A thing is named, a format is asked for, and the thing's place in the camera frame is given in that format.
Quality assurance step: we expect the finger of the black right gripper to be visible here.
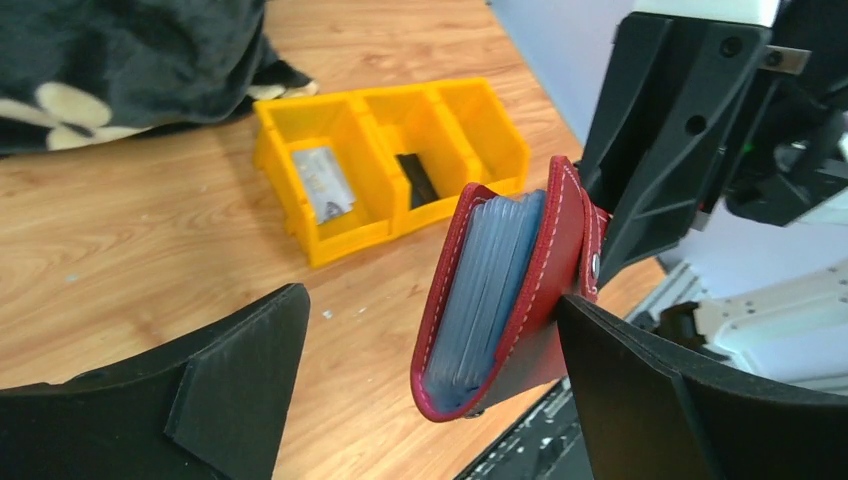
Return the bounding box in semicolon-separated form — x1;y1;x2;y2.
579;12;771;284

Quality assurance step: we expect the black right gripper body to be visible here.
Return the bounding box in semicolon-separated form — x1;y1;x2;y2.
688;1;847;226

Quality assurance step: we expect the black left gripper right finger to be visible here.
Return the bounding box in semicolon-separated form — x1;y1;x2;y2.
556;295;847;479

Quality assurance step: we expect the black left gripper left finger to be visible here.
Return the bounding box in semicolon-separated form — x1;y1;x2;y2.
1;284;310;479

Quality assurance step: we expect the red leather card holder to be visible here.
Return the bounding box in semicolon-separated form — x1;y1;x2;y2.
410;156;608;422

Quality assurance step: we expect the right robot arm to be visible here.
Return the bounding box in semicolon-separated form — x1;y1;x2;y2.
579;1;847;394

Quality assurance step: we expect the black credit card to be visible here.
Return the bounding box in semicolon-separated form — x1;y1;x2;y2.
396;153;440;209

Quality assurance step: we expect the yellow three-compartment bin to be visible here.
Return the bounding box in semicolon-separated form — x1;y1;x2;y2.
254;78;530;267

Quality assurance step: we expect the black floral blanket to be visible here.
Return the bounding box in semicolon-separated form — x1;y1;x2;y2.
1;1;319;156

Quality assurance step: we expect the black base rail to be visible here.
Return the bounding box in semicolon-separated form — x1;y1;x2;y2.
456;379;593;480

